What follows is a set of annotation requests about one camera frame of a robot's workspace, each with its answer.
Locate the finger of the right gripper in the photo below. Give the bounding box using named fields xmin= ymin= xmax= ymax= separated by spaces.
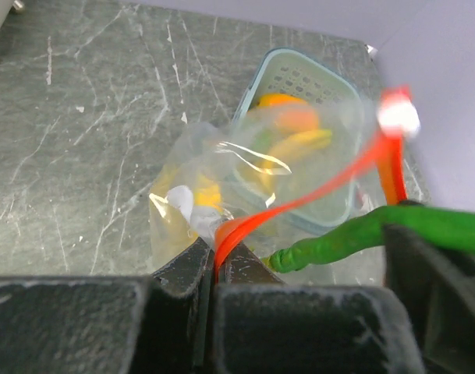
xmin=381 ymin=203 xmax=475 ymax=373

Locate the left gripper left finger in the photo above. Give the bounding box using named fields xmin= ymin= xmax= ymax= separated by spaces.
xmin=0 ymin=240 xmax=214 ymax=373

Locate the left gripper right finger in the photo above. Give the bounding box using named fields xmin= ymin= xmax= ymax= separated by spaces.
xmin=213 ymin=245 xmax=424 ymax=373

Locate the green toy pepper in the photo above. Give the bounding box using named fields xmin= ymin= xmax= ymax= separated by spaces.
xmin=263 ymin=205 xmax=475 ymax=273

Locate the clear zip bag orange zipper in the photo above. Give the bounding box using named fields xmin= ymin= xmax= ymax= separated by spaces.
xmin=149 ymin=86 xmax=420 ymax=285

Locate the light blue plastic basket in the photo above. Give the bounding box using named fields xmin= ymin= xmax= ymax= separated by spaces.
xmin=231 ymin=48 xmax=366 ymax=210

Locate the orange toy mango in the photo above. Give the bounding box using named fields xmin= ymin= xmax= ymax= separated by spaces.
xmin=255 ymin=93 xmax=321 ymax=133

